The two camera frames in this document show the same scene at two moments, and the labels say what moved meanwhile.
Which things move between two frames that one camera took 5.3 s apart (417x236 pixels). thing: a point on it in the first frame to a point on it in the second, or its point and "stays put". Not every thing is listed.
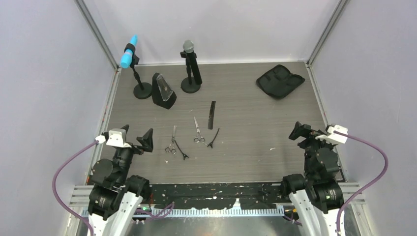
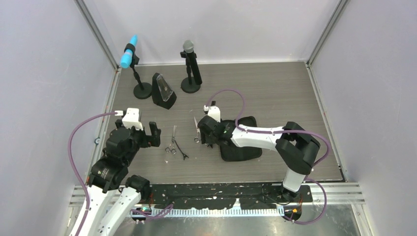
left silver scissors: (167, 149) stays put
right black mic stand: (187, 85) stays put
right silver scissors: (198, 138) stays put
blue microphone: (126, 58) stays put
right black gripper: (304, 130) to (205, 139)
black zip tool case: (279, 81) to (230, 152)
